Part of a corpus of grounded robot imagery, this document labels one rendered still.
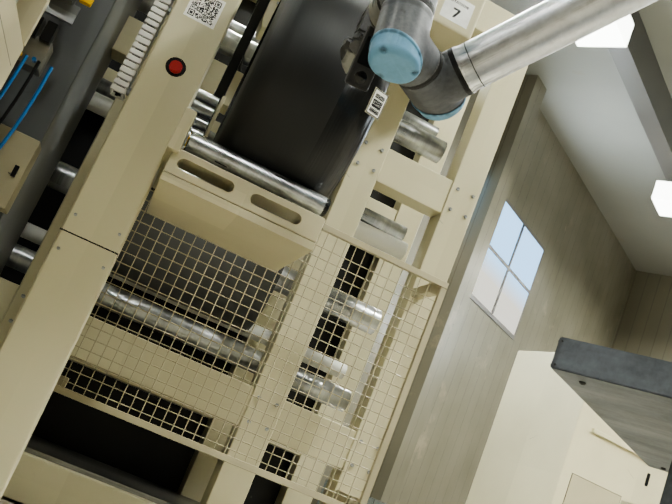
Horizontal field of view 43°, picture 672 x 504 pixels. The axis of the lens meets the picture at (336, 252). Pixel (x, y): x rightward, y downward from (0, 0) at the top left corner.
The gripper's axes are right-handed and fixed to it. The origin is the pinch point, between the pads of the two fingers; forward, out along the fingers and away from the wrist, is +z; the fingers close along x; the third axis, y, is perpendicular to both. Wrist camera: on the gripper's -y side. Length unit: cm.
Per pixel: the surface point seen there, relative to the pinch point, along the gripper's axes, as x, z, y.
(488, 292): -364, 740, 296
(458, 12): -29, 46, 65
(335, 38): 4.6, 7.4, 10.9
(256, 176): 6.8, 22.9, -19.5
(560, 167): -419, 762, 513
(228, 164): 13.3, 23.1, -19.7
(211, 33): 29.0, 26.9, 9.6
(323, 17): 8.7, 7.7, 14.4
